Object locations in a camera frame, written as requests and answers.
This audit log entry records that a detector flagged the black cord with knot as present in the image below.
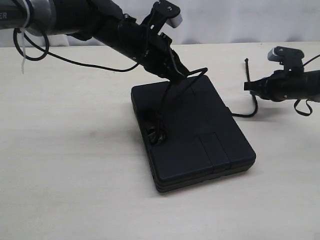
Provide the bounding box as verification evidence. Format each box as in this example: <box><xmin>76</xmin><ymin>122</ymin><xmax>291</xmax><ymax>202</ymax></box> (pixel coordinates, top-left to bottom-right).
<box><xmin>147</xmin><ymin>58</ymin><xmax>260</xmax><ymax>147</ymax></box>

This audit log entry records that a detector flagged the black plastic carrying case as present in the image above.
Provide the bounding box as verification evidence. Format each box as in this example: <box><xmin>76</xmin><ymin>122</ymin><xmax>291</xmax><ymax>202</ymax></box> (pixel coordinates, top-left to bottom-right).
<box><xmin>131</xmin><ymin>75</ymin><xmax>256</xmax><ymax>193</ymax></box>

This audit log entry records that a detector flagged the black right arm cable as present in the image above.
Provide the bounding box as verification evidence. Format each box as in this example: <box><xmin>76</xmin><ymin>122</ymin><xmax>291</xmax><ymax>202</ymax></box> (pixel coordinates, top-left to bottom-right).
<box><xmin>293</xmin><ymin>53</ymin><xmax>320</xmax><ymax>118</ymax></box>

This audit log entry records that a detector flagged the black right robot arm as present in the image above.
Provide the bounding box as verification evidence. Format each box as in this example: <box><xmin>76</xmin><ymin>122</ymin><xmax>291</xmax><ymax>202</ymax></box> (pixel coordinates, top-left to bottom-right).
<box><xmin>244</xmin><ymin>70</ymin><xmax>320</xmax><ymax>103</ymax></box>

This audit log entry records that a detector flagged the white zip tie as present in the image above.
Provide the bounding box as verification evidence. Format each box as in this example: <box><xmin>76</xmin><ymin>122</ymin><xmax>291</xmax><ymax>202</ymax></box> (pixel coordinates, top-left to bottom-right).
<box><xmin>20</xmin><ymin>0</ymin><xmax>31</xmax><ymax>74</ymax></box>

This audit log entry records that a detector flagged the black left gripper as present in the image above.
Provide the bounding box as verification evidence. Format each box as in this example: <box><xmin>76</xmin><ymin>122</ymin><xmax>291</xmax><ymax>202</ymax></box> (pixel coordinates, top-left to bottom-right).
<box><xmin>140</xmin><ymin>33</ymin><xmax>190</xmax><ymax>80</ymax></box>

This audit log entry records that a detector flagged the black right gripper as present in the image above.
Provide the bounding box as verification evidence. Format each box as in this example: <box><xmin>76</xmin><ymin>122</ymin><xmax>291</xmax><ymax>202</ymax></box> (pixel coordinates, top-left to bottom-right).
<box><xmin>244</xmin><ymin>70</ymin><xmax>304</xmax><ymax>102</ymax></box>

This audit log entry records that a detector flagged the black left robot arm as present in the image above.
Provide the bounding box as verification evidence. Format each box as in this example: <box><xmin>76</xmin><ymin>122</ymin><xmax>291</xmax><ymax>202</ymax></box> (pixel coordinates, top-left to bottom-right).
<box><xmin>0</xmin><ymin>0</ymin><xmax>190</xmax><ymax>83</ymax></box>

